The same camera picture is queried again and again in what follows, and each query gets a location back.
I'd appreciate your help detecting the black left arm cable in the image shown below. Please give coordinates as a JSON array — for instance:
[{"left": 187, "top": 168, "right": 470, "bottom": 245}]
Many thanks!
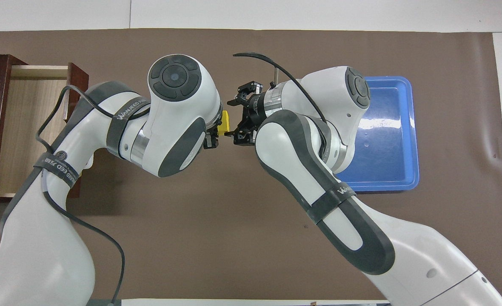
[{"left": 35, "top": 85, "right": 126, "bottom": 306}]

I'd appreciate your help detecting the brown paper table mat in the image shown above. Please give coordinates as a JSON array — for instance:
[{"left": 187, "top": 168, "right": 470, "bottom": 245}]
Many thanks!
[{"left": 0, "top": 28, "right": 502, "bottom": 300}]

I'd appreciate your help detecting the blue plastic tray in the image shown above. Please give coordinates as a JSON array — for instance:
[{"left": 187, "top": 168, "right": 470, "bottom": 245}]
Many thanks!
[{"left": 335, "top": 76, "right": 420, "bottom": 193}]

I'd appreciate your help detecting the wooden drawer with dark front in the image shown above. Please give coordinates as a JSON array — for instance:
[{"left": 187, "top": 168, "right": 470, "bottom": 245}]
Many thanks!
[{"left": 0, "top": 62, "right": 89, "bottom": 199}]

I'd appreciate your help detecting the yellow cube block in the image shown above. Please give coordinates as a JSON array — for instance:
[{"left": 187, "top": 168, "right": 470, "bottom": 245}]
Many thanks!
[{"left": 217, "top": 110, "right": 230, "bottom": 137}]

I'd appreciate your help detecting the black velcro cable strap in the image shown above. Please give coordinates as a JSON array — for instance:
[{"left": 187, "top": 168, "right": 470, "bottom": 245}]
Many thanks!
[
  {"left": 303, "top": 183, "right": 357, "bottom": 224},
  {"left": 106, "top": 97, "right": 151, "bottom": 156},
  {"left": 33, "top": 150, "right": 80, "bottom": 193}
]

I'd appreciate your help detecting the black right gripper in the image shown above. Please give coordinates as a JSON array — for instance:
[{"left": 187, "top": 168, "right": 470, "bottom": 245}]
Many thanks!
[{"left": 225, "top": 81, "right": 271, "bottom": 146}]

